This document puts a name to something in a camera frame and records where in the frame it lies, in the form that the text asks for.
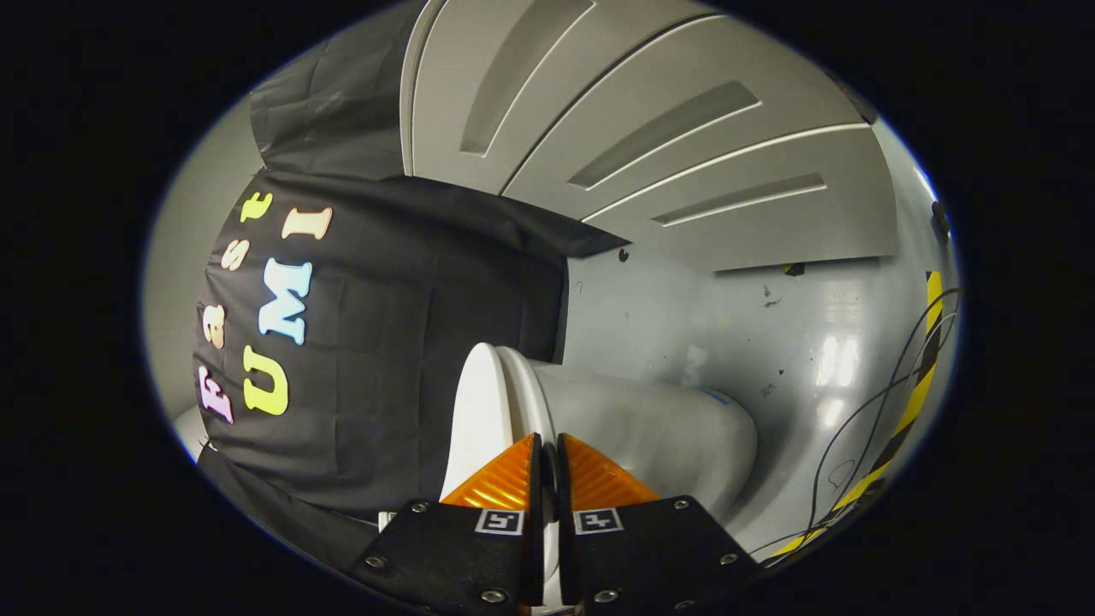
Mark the white toilet lid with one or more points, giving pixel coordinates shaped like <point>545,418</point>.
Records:
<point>479,411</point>

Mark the yellow black striped floor tape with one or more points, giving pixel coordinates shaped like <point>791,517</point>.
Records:
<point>920,389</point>

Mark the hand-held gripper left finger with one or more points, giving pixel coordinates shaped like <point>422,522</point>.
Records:
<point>537,513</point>

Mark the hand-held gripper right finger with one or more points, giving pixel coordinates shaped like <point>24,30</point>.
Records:
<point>565,547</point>

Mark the white toilet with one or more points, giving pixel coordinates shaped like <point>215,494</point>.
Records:
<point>650,436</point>

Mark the black backdrop cloth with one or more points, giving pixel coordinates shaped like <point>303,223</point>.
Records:
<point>385,342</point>

